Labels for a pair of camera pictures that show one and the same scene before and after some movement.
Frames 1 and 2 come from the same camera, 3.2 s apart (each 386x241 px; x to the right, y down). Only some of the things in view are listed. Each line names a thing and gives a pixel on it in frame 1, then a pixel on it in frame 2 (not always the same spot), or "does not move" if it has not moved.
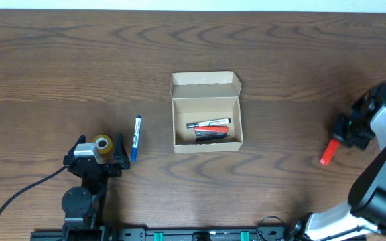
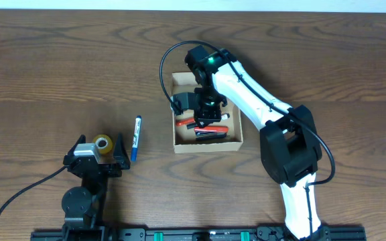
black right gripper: [344, 132] → [207, 114]
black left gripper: [107, 165] does not move
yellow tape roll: [103, 143] does not move
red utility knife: [330, 152] → [184, 122]
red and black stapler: [205, 132] does not move
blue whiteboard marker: [135, 150] does not move
